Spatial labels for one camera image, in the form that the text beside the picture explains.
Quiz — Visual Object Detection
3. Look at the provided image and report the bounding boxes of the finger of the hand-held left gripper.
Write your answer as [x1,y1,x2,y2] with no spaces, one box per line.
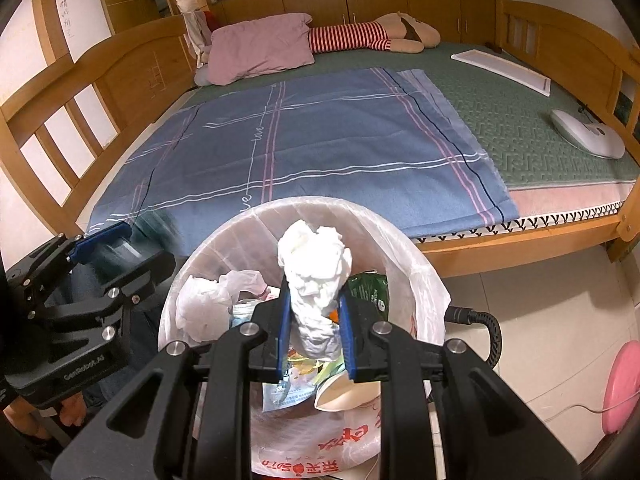
[5,222,133,311]
[42,247,177,333]

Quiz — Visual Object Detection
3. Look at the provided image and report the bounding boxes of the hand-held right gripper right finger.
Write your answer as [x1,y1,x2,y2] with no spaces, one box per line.
[337,294,581,480]

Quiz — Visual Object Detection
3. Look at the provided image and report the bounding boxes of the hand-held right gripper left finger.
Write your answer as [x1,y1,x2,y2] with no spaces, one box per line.
[50,277,293,480]

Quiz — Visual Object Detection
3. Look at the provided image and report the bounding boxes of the green snack bag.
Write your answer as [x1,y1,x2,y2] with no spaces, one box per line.
[347,271,391,318]

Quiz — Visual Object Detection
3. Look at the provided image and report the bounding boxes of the white tissue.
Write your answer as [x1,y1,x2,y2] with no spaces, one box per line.
[277,219,355,363]

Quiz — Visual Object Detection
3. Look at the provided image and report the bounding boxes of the pink white plastic bag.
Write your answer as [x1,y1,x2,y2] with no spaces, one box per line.
[176,269,271,345]

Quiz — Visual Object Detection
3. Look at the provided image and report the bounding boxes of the wastebasket with white liner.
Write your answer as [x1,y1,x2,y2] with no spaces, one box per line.
[157,196,451,480]

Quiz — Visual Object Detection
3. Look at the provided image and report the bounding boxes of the person's left hand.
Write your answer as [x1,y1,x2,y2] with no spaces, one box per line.
[2,395,88,431]

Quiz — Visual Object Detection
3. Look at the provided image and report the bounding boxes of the blue face mask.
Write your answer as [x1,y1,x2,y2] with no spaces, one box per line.
[229,300,266,331]

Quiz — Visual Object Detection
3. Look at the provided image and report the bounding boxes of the white paper cup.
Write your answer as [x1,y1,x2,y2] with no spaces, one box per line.
[314,372,383,413]

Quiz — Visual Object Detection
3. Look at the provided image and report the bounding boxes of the pale blue wrapper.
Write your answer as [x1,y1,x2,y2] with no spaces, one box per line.
[260,355,326,413]

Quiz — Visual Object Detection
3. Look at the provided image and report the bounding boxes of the blue plaid bed sheet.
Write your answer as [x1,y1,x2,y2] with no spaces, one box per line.
[85,67,521,261]

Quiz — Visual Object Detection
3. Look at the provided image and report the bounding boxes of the white red hanging cloth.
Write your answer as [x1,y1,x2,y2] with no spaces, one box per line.
[185,10,216,68]

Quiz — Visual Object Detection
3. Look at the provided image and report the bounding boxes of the pink pillow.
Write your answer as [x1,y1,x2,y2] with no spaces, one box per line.
[205,12,316,86]

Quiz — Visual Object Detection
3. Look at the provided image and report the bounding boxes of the green bed mat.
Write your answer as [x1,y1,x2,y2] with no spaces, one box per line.
[187,42,640,196]

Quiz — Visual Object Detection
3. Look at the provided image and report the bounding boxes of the pink mattress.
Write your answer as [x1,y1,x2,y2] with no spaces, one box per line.
[410,180,638,243]

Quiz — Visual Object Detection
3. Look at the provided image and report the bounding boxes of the pink round cushion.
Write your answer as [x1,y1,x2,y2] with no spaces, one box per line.
[602,339,640,436]

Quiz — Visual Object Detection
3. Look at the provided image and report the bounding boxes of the striped plush toy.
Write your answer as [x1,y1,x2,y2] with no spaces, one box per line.
[307,11,442,56]

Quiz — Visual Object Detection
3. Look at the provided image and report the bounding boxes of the flat white board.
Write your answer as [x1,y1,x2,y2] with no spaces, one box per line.
[451,47,552,97]

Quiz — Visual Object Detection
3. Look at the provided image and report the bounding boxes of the white rounded device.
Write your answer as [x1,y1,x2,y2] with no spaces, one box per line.
[550,108,627,160]

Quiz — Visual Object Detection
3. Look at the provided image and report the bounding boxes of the wooden cabinet with glass doors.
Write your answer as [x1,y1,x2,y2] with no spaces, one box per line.
[205,0,501,48]

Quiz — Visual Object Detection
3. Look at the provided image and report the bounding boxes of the black ribbed cable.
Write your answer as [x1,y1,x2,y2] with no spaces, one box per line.
[442,306,502,368]

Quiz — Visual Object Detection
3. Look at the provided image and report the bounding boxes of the wooden bunk bed frame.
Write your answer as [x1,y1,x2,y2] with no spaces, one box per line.
[0,0,640,281]

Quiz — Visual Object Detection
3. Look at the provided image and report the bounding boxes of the thin white cable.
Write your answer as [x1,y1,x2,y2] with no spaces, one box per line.
[542,405,608,423]

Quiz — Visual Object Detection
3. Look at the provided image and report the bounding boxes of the thin black cable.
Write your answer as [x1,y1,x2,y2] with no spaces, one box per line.
[577,102,608,126]

